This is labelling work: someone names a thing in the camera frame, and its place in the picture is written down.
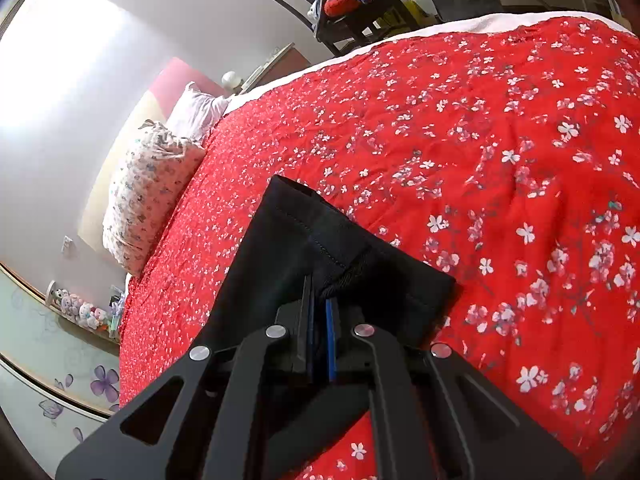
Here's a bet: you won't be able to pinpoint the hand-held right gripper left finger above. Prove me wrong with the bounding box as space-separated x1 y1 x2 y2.
55 275 321 480

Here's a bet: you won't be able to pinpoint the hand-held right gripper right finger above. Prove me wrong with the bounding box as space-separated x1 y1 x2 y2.
324 297 583 480

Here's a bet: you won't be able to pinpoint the black pants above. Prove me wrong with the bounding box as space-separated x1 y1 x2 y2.
192 175 457 480

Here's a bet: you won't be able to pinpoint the floral patterned pillow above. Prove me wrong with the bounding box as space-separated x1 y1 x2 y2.
102 119 207 277

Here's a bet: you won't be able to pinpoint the row of plush toys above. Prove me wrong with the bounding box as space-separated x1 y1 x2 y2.
46 282 121 341

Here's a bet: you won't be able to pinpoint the red floral bedspread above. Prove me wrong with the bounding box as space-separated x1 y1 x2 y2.
119 14 640 480

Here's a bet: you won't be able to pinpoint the pale pink pillow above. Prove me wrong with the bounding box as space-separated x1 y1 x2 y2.
165 81 232 147

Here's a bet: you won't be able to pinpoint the floral sliding door wardrobe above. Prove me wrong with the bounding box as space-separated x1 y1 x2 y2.
0 260 123 461

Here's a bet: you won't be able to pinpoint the wooden nightstand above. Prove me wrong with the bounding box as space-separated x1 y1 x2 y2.
240 42 313 93

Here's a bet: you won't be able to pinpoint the pink and cream headboard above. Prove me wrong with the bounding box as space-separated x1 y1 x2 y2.
77 57 226 261

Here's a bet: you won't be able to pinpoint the red plush item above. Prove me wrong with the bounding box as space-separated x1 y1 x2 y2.
324 0 373 17

